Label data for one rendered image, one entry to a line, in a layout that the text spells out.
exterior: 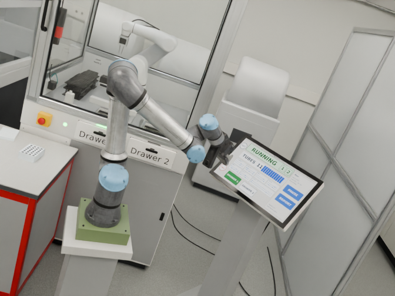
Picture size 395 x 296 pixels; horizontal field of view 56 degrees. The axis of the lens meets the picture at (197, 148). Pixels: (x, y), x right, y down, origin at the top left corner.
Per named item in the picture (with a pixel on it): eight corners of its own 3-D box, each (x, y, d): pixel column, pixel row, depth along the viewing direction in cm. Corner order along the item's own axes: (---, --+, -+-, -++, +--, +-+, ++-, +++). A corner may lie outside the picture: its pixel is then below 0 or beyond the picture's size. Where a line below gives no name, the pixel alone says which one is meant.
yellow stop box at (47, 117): (47, 128, 215) (49, 117, 213) (34, 124, 215) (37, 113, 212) (50, 125, 220) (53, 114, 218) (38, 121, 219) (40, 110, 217)
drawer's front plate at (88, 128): (120, 152, 224) (126, 136, 220) (73, 137, 221) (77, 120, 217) (121, 151, 225) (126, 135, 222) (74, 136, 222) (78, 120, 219)
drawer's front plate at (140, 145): (170, 168, 227) (176, 153, 223) (124, 154, 224) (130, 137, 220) (171, 167, 229) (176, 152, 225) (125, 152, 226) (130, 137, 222)
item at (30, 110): (184, 174, 230) (191, 154, 225) (20, 121, 220) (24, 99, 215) (190, 127, 319) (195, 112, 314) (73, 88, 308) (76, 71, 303)
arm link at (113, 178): (91, 203, 149) (100, 175, 144) (94, 185, 161) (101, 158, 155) (121, 208, 152) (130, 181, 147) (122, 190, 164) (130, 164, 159)
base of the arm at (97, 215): (118, 231, 155) (124, 212, 151) (81, 223, 151) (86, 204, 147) (121, 209, 168) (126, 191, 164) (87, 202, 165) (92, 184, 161)
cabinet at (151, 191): (149, 274, 257) (186, 175, 230) (0, 231, 247) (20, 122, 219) (163, 205, 346) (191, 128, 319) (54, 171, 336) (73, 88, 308)
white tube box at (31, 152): (33, 162, 192) (34, 157, 190) (17, 158, 191) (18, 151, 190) (43, 154, 203) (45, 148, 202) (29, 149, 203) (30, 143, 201)
